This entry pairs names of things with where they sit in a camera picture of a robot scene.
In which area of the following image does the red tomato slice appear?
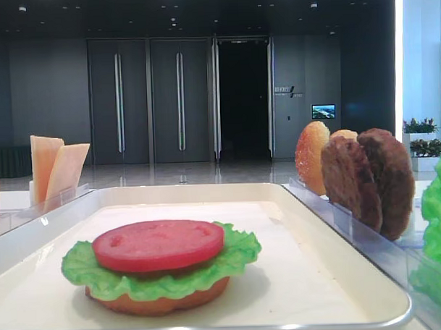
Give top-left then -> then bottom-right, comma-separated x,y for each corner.
92,219 -> 225,273

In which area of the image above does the brown meat patty left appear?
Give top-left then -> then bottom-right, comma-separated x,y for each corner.
321,136 -> 382,232

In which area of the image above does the brown meat patty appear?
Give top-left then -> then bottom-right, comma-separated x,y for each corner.
357,128 -> 415,241
321,136 -> 382,232

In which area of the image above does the tan bread slice behind patties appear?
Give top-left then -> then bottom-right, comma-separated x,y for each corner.
329,129 -> 358,141

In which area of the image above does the orange cheese slice front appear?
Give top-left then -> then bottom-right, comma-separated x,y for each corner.
43,143 -> 90,211

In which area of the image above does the orange cheese slice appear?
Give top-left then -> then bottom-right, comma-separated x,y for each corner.
30,135 -> 64,204
43,143 -> 90,211

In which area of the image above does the green lettuce leaf on bun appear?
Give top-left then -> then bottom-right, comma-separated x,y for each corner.
61,221 -> 262,302

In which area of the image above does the brown meat patty right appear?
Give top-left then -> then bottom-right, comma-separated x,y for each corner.
357,128 -> 415,241

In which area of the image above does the orange cheese slice rear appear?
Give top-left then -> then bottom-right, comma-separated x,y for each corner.
30,135 -> 64,204

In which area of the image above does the green lettuce in rack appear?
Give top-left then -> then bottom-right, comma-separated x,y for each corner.
410,158 -> 441,305

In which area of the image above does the glazed bun slice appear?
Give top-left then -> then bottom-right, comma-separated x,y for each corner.
295,121 -> 329,195

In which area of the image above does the open glass doorway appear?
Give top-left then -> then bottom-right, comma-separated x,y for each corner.
217,38 -> 272,162

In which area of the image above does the dark double door middle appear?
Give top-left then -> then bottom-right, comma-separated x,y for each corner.
151,40 -> 210,164

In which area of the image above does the dark double door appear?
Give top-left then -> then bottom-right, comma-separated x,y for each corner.
151,40 -> 210,164
88,40 -> 149,165

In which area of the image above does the brown bottom bun slice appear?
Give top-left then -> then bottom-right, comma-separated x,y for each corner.
85,277 -> 230,317

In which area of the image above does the dark double door left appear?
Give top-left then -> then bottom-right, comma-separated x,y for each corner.
88,40 -> 149,165

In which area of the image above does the white plastic tray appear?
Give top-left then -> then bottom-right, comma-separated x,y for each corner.
0,183 -> 413,330

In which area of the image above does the upper flower planter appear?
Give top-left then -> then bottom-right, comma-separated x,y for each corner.
403,118 -> 437,145

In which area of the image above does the flower planter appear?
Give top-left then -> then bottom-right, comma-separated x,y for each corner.
403,118 -> 437,145
411,138 -> 441,172

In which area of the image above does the lower flower planter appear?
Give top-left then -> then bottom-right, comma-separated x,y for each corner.
411,138 -> 441,172

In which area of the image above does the clear acrylic left rack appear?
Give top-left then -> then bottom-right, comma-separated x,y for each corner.
0,184 -> 91,236

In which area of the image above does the clear acrylic rack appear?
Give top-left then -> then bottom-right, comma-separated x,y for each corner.
0,184 -> 91,236
288,177 -> 441,330

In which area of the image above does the clear acrylic right rack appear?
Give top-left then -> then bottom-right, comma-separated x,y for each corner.
288,177 -> 441,330

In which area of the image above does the wall sign lettering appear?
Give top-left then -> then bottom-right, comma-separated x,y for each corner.
274,85 -> 304,98

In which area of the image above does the wall display screen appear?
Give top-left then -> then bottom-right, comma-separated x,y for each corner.
311,104 -> 336,120

